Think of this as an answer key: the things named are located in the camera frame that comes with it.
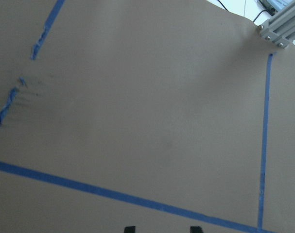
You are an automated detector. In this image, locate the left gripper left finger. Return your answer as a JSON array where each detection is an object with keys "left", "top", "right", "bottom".
[{"left": 124, "top": 226, "right": 136, "bottom": 233}]

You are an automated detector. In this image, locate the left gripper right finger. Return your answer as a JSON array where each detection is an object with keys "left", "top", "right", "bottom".
[{"left": 190, "top": 226, "right": 202, "bottom": 233}]

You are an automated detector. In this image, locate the aluminium frame post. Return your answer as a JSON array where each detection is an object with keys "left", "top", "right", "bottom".
[{"left": 259, "top": 0, "right": 295, "bottom": 48}]

